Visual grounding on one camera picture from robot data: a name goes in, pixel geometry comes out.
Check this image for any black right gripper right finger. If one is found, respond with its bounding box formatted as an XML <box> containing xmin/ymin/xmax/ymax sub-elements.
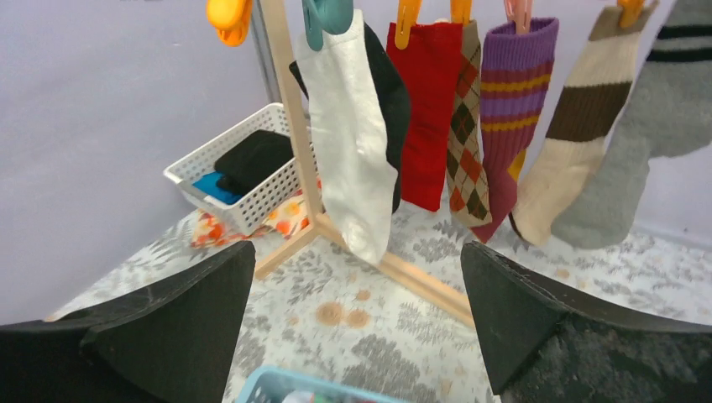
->
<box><xmin>460</xmin><ymin>242</ymin><xmax>711</xmax><ymax>402</ymax></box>

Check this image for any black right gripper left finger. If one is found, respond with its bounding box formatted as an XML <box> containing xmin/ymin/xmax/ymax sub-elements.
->
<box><xmin>1</xmin><ymin>241</ymin><xmax>255</xmax><ymax>402</ymax></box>

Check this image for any white sock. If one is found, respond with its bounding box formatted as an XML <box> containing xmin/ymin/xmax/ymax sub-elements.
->
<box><xmin>296</xmin><ymin>9</ymin><xmax>397</xmax><ymax>264</ymax></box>

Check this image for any teal clothes peg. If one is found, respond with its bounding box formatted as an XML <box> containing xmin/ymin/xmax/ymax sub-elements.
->
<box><xmin>301</xmin><ymin>0</ymin><xmax>353</xmax><ymax>51</ymax></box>

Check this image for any blue plastic sock basket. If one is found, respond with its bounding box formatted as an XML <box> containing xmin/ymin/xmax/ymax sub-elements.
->
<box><xmin>234</xmin><ymin>365</ymin><xmax>401</xmax><ymax>403</ymax></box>

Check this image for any orange floral cloth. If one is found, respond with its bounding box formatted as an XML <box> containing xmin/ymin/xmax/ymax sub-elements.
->
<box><xmin>191</xmin><ymin>189</ymin><xmax>309</xmax><ymax>249</ymax></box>

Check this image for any blue folded garment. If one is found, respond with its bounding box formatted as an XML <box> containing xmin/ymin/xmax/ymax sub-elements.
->
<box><xmin>192</xmin><ymin>171</ymin><xmax>243</xmax><ymax>205</ymax></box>

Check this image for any argyle hanging sock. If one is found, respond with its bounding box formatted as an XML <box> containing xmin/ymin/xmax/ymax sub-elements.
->
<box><xmin>447</xmin><ymin>19</ymin><xmax>492</xmax><ymax>227</ymax></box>

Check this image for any white plastic laundry basket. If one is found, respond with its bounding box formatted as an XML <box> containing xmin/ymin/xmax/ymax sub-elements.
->
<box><xmin>163</xmin><ymin>102</ymin><xmax>300</xmax><ymax>234</ymax></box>

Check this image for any black folded garment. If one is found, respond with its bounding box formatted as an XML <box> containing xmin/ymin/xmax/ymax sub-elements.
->
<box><xmin>214</xmin><ymin>129</ymin><xmax>294</xmax><ymax>196</ymax></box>

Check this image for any cream brown hanging sock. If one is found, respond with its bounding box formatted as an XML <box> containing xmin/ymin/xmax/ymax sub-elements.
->
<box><xmin>510</xmin><ymin>1</ymin><xmax>659</xmax><ymax>246</ymax></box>

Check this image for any grey hanging sock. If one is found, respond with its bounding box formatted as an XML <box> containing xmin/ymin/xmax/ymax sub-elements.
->
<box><xmin>552</xmin><ymin>1</ymin><xmax>711</xmax><ymax>249</ymax></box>

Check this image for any purple striped hanging sock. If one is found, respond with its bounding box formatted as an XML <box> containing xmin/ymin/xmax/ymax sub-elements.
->
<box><xmin>471</xmin><ymin>17</ymin><xmax>559</xmax><ymax>243</ymax></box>

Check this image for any black hanging sock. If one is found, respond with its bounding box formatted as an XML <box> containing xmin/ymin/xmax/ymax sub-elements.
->
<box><xmin>364</xmin><ymin>23</ymin><xmax>411</xmax><ymax>212</ymax></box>

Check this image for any red hanging sock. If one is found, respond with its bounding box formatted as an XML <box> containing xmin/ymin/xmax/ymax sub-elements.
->
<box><xmin>386</xmin><ymin>23</ymin><xmax>463</xmax><ymax>212</ymax></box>

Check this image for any orange clothes peg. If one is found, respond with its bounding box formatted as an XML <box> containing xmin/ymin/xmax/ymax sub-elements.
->
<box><xmin>206</xmin><ymin>0</ymin><xmax>254</xmax><ymax>47</ymax></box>

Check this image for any wooden clothes rack frame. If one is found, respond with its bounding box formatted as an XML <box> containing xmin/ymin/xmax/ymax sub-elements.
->
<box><xmin>254</xmin><ymin>1</ymin><xmax>474</xmax><ymax>328</ymax></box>

